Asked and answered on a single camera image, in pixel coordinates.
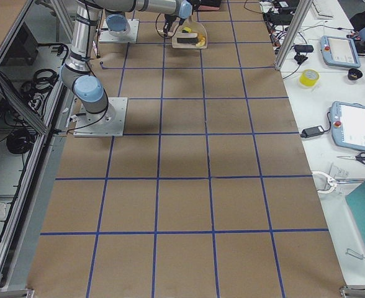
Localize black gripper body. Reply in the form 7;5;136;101
163;14;184;31

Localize yellow green sponge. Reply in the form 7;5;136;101
182;27;192;34

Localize beige hand brush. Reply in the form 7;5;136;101
166;30;198;48

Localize toy croissant bread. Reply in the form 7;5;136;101
195;35;207;48

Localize beige plastic dustpan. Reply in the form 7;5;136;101
171;16;207;50

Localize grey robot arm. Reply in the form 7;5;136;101
105;9;130;37
60;1;192;114

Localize black lined trash bin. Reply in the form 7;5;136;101
197;0;222;11

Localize yellow tape roll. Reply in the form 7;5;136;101
299;69;320;88

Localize blue teach pendant far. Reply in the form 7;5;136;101
320;35;361;68

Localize blue teach pendant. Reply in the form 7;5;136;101
330;101;365;151
320;35;361;68

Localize black power adapter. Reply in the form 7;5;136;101
300;125;328;138

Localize blue teach pendant near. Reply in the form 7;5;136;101
330;101;365;151

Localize black scissors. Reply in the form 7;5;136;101
337;151;365;165

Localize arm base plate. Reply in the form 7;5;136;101
73;97;128;137
99;19;140;43

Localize aluminium frame post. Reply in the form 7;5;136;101
274;0;313;70

